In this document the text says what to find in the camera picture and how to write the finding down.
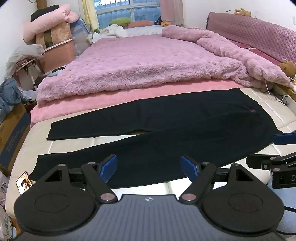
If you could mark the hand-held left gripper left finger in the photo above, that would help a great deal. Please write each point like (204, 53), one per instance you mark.
(108, 168)

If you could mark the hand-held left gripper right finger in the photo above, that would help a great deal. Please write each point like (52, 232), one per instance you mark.
(188, 168)

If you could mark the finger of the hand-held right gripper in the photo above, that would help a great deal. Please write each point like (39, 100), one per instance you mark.
(266, 161)
(284, 138)

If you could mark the black pants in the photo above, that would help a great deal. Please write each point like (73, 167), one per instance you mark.
(175, 129)

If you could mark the cream quilted mattress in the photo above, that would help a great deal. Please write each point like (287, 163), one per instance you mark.
(74, 143)

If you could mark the pink fleece sheet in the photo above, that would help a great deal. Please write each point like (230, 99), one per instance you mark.
(92, 102)

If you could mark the brown teddy bear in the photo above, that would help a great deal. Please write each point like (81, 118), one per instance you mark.
(288, 68)

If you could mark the smartphone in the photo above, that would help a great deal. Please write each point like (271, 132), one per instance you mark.
(23, 183)

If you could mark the cardboard box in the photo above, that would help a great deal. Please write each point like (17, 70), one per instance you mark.
(13, 134)

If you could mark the fluffy mauve blanket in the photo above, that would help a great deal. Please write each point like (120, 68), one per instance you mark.
(138, 62)

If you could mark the mauve quilted headboard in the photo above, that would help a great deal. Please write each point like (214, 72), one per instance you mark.
(254, 30)

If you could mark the plastic bag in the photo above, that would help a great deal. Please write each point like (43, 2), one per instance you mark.
(5, 222)

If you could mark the blue-grey cloth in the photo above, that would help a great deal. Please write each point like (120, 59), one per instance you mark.
(9, 92)

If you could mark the tan plush toy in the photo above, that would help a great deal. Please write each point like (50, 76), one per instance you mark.
(242, 12)

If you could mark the blue striped bag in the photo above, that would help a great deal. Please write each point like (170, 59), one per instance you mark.
(79, 34)

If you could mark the white cloth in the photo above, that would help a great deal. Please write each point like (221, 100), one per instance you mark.
(111, 31)

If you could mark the grey cloth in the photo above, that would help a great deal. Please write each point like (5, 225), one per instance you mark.
(23, 52)

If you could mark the floral storage bag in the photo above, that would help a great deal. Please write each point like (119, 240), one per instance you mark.
(60, 32)

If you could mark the yellow curtain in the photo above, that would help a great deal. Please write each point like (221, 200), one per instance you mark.
(90, 14)

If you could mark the pink curtain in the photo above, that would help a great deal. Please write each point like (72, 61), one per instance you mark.
(171, 11)

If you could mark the window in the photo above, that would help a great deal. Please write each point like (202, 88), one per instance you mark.
(129, 9)

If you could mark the black cloth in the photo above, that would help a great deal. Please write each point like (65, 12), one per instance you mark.
(42, 12)

